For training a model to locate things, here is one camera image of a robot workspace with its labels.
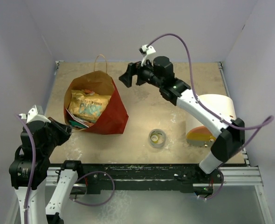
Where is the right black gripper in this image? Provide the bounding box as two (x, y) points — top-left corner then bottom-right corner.
(119, 56), (163, 88)

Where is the red white snack packet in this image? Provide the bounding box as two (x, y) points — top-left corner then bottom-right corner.
(64, 109), (93, 129)

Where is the red brown paper bag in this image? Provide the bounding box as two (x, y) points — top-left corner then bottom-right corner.
(63, 54), (130, 135)

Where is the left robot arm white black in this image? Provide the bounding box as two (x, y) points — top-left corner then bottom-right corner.
(9, 118), (84, 224)

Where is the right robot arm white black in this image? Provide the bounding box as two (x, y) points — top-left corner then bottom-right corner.
(119, 56), (245, 182)

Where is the yellow kettle chips bag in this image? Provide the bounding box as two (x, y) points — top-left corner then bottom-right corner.
(68, 90), (111, 123)

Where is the clear tape roll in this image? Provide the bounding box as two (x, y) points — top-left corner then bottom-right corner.
(148, 129), (166, 148)

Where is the large white paper roll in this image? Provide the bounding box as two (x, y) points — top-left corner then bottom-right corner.
(185, 93), (236, 148)

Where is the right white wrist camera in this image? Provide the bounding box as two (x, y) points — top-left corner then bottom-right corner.
(139, 45), (156, 61)

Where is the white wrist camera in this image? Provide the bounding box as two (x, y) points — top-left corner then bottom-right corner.
(139, 45), (156, 61)
(18, 105), (46, 123)

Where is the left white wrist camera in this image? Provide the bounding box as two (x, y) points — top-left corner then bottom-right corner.
(18, 105), (46, 123)

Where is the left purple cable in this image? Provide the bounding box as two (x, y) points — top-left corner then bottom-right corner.
(16, 113), (116, 212)

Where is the purple cable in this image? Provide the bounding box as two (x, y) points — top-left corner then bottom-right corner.
(148, 34), (275, 201)
(16, 113), (116, 212)

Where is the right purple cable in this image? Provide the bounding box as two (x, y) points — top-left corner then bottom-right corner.
(148, 34), (275, 201)

